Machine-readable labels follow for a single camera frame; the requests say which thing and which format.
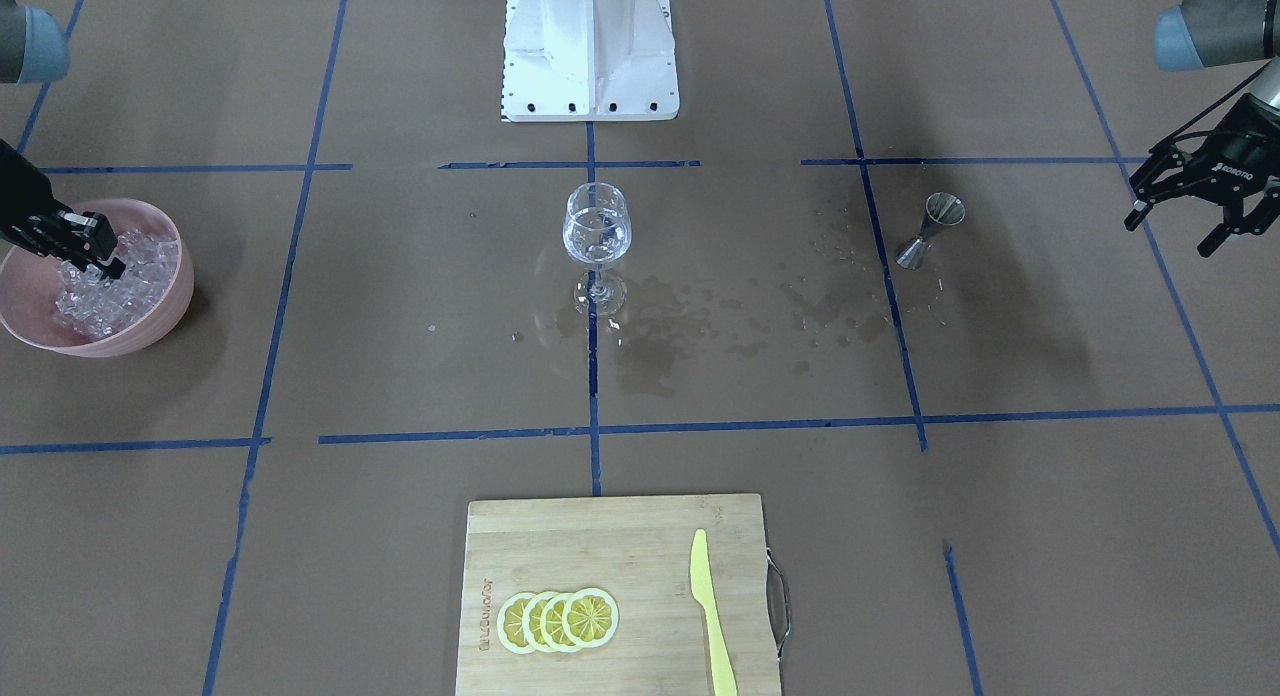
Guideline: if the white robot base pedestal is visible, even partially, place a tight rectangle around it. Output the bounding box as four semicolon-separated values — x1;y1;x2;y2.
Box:
500;0;681;123

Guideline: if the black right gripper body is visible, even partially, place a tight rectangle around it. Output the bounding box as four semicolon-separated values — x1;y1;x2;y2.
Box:
1;139;76;257

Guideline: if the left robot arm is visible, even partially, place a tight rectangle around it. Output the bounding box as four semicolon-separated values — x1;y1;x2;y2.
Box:
1124;0;1279;258

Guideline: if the clear ice cubes pile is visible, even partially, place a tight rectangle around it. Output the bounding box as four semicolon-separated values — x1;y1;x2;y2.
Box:
52;228;180;342

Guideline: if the yellow plastic knife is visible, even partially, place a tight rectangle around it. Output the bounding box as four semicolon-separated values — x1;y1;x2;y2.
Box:
687;528;739;695

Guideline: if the lemon slice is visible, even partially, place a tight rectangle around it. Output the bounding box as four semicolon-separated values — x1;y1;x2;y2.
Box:
498;592;538;655
538;594;580;653
521;591;561;653
562;587;620;649

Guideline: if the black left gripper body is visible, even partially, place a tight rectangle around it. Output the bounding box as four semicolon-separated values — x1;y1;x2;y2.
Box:
1170;93;1277;212

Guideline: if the pink bowl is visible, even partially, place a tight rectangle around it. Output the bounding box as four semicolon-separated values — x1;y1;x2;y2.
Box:
1;198;195;358

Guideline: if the clear wine glass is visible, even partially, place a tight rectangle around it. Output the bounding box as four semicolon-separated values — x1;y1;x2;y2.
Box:
562;182;632;317

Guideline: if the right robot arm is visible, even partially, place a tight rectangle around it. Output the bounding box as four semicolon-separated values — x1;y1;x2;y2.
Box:
1;0;125;280

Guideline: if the steel double jigger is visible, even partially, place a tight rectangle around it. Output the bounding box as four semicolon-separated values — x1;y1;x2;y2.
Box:
895;193;966;269

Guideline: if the bamboo cutting board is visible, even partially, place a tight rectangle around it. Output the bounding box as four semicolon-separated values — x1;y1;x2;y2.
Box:
454;494;783;695

